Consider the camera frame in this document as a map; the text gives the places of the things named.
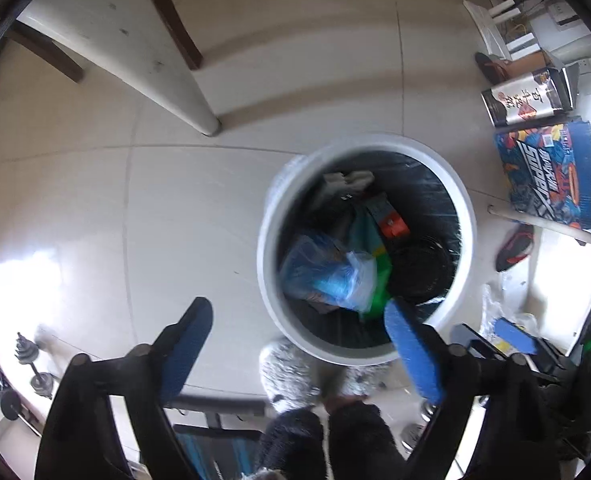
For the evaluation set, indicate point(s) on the person's left leg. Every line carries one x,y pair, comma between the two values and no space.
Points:
293,442

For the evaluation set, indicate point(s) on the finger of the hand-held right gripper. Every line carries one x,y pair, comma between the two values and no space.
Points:
518,336
473,338

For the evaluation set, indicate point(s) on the black dumbbell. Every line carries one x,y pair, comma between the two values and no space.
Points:
31,365

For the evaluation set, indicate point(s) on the white metal tube frame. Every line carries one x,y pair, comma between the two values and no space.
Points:
545,221

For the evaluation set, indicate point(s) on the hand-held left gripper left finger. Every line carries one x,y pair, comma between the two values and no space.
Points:
190,350

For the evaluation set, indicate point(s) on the white round waste bin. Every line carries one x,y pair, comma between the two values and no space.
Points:
275,220

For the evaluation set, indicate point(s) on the black round lid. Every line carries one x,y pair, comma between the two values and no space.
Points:
420,272

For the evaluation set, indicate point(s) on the black white tea box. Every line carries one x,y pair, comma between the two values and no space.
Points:
525,97

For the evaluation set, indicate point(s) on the person's leg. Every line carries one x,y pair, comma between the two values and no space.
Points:
293,442
363,440

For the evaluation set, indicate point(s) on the white router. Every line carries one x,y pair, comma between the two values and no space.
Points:
505,15

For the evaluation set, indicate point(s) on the grey table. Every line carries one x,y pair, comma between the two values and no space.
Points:
125,55

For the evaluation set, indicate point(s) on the dark wooden chair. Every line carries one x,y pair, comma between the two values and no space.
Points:
168,15

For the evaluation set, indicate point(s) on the crumpled grey paper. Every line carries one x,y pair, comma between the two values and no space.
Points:
348,182

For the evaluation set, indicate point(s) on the blue printed carton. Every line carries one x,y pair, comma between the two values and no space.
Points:
545,175

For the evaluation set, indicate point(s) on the clear plastic wrap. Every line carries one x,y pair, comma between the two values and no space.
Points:
495,310

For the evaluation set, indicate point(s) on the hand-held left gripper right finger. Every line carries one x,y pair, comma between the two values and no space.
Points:
415,355

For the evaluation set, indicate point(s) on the black red shoe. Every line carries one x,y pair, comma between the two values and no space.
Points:
515,249

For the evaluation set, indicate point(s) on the person's right leg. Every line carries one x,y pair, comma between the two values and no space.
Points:
363,440

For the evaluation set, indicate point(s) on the black weight plate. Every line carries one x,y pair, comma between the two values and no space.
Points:
10,402

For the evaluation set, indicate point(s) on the grey fuzzy slipper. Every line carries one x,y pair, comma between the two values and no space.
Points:
290,375
363,380

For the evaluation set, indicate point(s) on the brown slipper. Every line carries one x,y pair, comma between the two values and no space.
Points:
493,66

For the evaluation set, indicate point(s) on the blue green rice bag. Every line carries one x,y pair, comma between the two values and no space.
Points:
325,275

